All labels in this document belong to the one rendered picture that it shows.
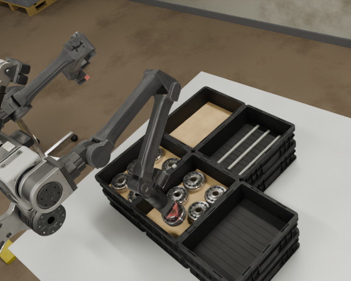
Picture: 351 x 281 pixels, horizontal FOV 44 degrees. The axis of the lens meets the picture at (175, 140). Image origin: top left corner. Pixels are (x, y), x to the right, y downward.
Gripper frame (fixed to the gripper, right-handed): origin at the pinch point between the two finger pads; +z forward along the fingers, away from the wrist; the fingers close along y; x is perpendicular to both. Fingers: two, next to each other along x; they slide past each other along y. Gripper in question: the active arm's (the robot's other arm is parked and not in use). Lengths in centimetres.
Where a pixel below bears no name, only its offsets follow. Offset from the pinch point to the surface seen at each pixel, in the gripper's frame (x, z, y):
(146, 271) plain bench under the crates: 28.0, 19.8, 5.2
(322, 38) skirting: -207, 166, 101
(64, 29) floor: -95, 131, 393
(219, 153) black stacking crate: -36.7, 27.5, 17.9
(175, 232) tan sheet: 6.6, 13.2, 0.9
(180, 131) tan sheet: -36, 27, 46
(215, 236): -2.8, 16.5, -13.9
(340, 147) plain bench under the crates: -76, 54, -19
